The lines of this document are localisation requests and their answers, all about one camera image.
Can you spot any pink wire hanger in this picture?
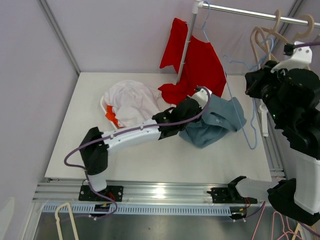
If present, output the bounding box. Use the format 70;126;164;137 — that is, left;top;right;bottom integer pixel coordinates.
251;202;298;240

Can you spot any wooden hanger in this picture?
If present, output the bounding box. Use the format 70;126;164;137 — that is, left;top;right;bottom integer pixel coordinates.
291;14;315;43
249;9;289;67

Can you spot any metal clothes rack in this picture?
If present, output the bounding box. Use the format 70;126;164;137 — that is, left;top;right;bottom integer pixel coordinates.
168;0;320;137

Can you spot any blue grey t shirt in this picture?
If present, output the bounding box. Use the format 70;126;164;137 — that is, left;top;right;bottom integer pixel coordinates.
179;94;247;149

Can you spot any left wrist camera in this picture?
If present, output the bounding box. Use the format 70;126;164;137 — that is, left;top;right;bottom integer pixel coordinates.
191;86;212;109

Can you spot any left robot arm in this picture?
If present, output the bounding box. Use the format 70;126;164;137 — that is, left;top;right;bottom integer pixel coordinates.
79;97;208;201

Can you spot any orange t shirt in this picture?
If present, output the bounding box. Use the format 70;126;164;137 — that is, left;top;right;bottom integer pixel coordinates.
105;105;120;128

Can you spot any cream hanger on floor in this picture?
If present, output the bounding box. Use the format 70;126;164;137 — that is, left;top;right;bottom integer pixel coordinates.
291;223;317;240

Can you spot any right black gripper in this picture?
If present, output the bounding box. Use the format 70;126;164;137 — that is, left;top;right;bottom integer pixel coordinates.
244;60;290;126

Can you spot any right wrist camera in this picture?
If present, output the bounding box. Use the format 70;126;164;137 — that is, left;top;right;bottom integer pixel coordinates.
270;41;313;73

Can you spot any cream hanger lower left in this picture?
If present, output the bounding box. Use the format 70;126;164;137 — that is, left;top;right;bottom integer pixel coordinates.
54;201;80;240

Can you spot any white plastic basket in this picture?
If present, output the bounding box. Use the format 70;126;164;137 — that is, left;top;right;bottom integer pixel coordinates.
100;96;121;130

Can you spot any aluminium mounting rail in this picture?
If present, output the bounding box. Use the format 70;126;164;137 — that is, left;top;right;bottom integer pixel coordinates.
32;180;270;219

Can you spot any white t shirt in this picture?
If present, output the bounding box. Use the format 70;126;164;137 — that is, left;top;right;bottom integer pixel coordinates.
103;80;161;128

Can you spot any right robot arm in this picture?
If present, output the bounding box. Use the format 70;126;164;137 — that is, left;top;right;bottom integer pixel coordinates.
227;60;320;226

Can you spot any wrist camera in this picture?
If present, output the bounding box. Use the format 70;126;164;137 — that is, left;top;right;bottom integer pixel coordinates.
191;86;212;109
270;41;313;73

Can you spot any red t shirt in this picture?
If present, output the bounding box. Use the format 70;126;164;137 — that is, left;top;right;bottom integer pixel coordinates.
158;18;226;105

